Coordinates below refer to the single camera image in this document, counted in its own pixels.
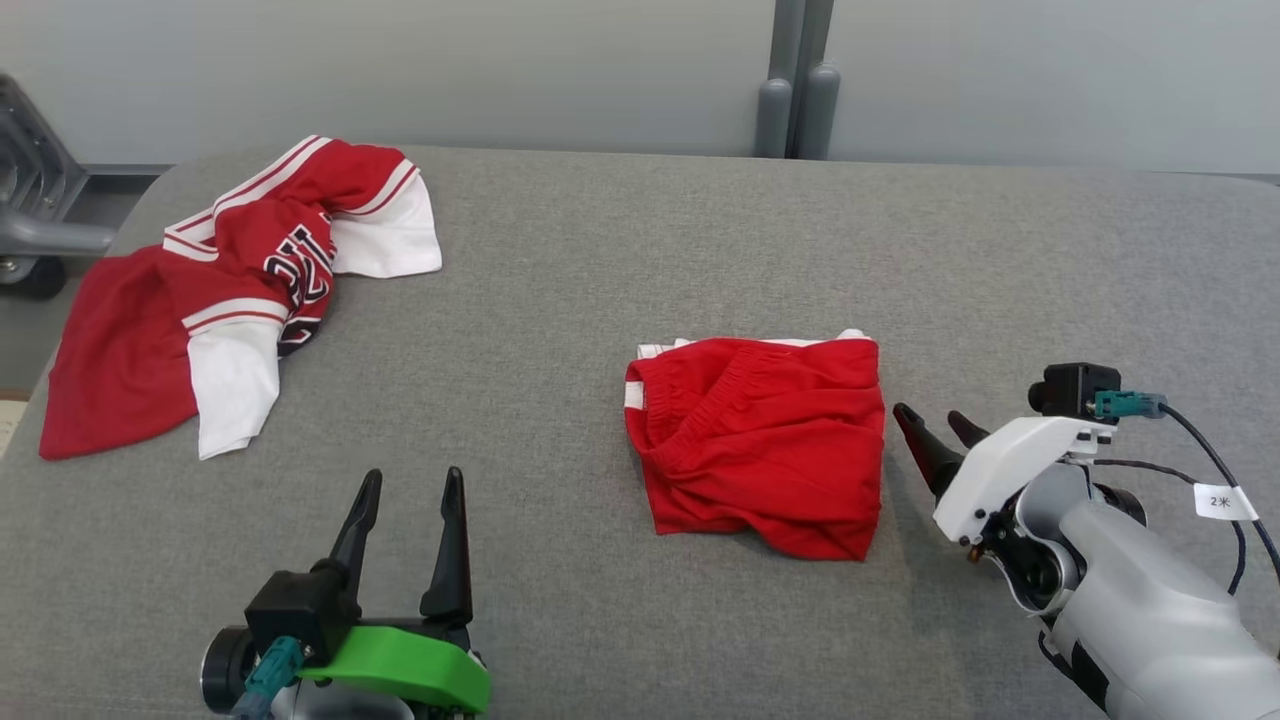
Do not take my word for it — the grey metal caster stand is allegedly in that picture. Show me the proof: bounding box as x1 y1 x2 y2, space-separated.
0 75 117 301

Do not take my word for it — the grey partition post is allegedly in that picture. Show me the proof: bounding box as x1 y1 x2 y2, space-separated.
752 0 841 161

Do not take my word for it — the grey fabric sofa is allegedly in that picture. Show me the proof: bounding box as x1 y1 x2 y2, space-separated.
0 145 1280 720

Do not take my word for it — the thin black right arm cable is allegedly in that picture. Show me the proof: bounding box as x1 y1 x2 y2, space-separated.
1090 458 1249 597

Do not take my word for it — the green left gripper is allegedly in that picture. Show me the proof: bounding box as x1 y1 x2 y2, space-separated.
298 466 492 716

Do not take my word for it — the red white Bulls jersey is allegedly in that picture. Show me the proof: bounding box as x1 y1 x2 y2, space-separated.
38 135 444 462

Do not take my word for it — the white cable label tag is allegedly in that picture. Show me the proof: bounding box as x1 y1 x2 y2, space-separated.
1194 483 1260 523

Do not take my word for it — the teal camera cable connector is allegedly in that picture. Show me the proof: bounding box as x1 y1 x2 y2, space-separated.
1093 390 1168 421
232 637 306 720

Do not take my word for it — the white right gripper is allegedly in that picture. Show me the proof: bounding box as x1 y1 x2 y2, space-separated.
893 403 1116 546

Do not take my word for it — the red shorts white stripe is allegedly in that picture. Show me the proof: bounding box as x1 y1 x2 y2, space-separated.
624 329 888 563

